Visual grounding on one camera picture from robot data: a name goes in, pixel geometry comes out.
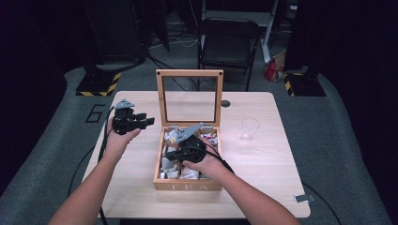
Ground black stand with striped base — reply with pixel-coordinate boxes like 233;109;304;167
75;0;122;98
282;67;327;98

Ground person's right hand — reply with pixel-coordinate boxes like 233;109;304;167
182;137;233;186

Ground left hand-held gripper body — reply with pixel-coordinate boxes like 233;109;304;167
112;98;139;136

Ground black folding chair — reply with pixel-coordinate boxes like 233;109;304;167
196;17;263;92

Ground white desk leg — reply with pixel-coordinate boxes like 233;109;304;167
260;0;280;64

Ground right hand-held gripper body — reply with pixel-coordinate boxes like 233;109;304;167
175;122;207;163

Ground assorted tea bags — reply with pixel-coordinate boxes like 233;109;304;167
159;125;220;181

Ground grey tape strip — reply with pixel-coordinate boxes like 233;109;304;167
292;193;316;203

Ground wooden tea box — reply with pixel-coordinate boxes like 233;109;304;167
152;68;225;192

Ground person's left hand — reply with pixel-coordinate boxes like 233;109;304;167
104;117;142;160

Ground clear glass cup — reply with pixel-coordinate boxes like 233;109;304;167
239;116;261;143

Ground red and white bag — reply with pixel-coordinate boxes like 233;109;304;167
263;50;287;83

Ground black floor cables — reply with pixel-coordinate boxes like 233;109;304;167
145;51;199;92

